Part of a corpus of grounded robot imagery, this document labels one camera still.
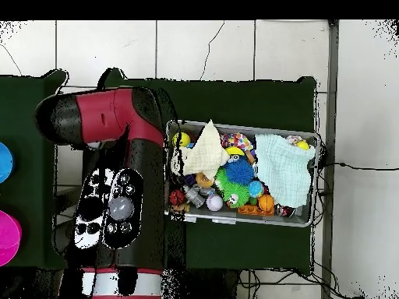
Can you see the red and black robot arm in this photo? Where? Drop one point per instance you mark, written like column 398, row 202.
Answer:
column 99, row 115

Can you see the silver mesh bin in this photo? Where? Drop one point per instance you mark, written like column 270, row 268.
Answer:
column 237, row 218

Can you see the cream muslin cloth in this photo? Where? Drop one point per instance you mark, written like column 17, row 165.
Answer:
column 202, row 155

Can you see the yellow smiley face ball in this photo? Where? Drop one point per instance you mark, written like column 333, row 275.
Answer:
column 182, row 139

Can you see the red orange ball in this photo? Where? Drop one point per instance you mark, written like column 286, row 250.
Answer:
column 177, row 197

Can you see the white baseball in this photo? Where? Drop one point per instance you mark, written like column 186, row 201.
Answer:
column 214, row 202

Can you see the blue spiky rubber ball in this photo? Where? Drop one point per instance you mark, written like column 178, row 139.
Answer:
column 239, row 172

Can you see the green spiky rubber toy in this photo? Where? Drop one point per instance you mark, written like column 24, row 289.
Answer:
column 235, row 190

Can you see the orange basketball toy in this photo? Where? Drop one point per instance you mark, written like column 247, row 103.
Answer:
column 266, row 202

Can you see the mint green muslin cloth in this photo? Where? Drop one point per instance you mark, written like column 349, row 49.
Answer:
column 283, row 171

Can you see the grey metal pole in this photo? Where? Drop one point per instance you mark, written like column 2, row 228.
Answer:
column 331, row 93

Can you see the blue plastic bowl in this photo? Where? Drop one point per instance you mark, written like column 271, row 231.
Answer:
column 4, row 163

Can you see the magenta plastic bowl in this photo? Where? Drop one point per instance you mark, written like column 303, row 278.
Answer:
column 7, row 238

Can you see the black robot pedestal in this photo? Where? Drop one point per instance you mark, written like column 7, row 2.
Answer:
column 202, row 285

